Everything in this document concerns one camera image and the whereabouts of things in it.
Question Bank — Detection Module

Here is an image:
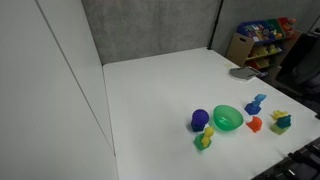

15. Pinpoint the yellow star-shaped toy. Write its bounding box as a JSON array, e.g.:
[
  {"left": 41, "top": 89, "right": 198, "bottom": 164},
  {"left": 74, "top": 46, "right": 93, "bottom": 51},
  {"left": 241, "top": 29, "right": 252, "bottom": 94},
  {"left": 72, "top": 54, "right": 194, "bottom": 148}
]
[{"left": 271, "top": 110, "right": 288, "bottom": 121}]

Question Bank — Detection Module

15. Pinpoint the grey flat device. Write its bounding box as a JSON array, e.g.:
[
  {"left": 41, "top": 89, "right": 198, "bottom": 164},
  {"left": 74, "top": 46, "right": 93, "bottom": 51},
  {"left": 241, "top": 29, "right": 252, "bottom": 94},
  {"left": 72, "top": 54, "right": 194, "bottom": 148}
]
[{"left": 229, "top": 66, "right": 261, "bottom": 81}]

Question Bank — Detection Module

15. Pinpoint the purple spiky ball figure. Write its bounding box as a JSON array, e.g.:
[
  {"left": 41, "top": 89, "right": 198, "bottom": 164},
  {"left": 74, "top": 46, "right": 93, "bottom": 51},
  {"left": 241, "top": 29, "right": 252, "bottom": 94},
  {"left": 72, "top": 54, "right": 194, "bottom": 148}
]
[{"left": 192, "top": 109, "right": 209, "bottom": 126}]

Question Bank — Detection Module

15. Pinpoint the light blue toy figure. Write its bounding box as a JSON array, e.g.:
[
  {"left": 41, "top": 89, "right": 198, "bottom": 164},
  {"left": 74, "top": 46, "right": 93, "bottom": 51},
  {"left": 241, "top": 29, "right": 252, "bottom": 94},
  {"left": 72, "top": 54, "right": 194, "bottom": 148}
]
[{"left": 251, "top": 94, "right": 266, "bottom": 107}]

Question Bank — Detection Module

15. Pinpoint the yellow bear figure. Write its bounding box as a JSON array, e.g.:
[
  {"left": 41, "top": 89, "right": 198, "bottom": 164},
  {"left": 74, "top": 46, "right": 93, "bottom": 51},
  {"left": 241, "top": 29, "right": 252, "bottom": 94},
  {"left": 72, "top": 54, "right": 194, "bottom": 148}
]
[{"left": 201, "top": 126, "right": 214, "bottom": 147}]

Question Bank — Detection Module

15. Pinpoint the black office chair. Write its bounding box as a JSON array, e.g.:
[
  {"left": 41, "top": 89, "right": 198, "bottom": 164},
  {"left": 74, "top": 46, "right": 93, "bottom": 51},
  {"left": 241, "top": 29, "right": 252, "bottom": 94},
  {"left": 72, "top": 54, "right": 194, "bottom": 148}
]
[{"left": 275, "top": 33, "right": 320, "bottom": 96}]

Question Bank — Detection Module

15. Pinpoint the green translucent plastic bowl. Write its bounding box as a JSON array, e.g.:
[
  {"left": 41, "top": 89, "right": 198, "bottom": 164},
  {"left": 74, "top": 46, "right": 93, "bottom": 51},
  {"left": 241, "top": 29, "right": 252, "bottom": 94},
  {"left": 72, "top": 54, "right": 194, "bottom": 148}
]
[{"left": 213, "top": 105, "right": 244, "bottom": 131}]

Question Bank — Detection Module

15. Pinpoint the lime green cube block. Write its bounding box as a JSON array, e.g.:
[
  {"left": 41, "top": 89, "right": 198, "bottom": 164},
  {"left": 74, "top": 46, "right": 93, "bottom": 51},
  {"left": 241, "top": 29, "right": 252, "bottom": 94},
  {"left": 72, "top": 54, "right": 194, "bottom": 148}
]
[{"left": 270, "top": 124, "right": 288, "bottom": 135}]

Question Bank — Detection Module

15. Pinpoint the dark blue cube block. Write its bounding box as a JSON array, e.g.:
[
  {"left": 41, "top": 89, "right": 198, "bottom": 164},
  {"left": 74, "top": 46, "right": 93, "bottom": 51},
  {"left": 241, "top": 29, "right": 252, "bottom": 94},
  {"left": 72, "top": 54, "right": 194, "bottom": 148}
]
[{"left": 191, "top": 123, "right": 205, "bottom": 132}]

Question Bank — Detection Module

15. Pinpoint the orange toy figure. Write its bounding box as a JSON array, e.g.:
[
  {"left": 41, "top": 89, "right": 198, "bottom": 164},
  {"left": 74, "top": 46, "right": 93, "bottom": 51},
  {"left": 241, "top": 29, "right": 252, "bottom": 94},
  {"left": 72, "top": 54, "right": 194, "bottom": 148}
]
[{"left": 247, "top": 116, "right": 262, "bottom": 133}]

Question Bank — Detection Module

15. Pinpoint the colourful toy storage shelf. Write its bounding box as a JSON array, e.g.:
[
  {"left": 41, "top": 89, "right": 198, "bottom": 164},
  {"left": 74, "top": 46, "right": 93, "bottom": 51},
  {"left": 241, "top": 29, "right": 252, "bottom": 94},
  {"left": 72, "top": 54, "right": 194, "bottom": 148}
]
[{"left": 226, "top": 17, "right": 302, "bottom": 80}]

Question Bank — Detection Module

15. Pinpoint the teal toy figure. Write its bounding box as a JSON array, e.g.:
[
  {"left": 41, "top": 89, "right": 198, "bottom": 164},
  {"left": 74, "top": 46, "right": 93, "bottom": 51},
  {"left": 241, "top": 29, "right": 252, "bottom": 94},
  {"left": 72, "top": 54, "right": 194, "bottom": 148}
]
[{"left": 276, "top": 115, "right": 291, "bottom": 129}]

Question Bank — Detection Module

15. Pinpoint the blue square block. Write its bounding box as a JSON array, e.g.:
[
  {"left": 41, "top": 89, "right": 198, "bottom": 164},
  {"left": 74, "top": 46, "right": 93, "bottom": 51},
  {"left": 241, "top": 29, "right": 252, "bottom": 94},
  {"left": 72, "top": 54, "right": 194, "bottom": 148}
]
[{"left": 245, "top": 103, "right": 261, "bottom": 115}]

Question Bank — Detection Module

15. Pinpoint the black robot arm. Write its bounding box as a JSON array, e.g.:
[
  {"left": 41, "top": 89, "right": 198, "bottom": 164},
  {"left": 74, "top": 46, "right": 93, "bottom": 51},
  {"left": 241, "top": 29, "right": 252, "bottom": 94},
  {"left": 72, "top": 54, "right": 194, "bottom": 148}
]
[{"left": 252, "top": 138, "right": 320, "bottom": 180}]

